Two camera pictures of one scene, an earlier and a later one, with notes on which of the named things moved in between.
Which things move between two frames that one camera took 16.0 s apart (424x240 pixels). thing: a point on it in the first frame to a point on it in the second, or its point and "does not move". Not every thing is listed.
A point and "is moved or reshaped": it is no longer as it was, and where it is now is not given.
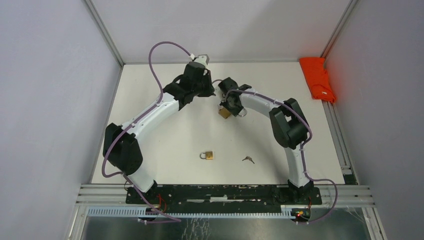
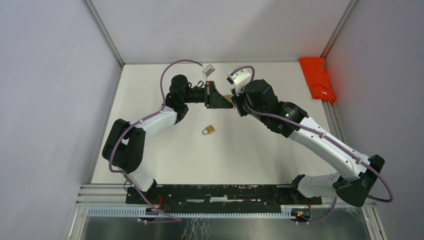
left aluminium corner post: [104, 32] does not move
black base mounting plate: [167, 199] does not move
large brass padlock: [225, 114] is moved or reshaped
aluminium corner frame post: [337, 31] does not move
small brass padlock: [208, 155] to [209, 129]
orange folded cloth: [317, 77] does not move
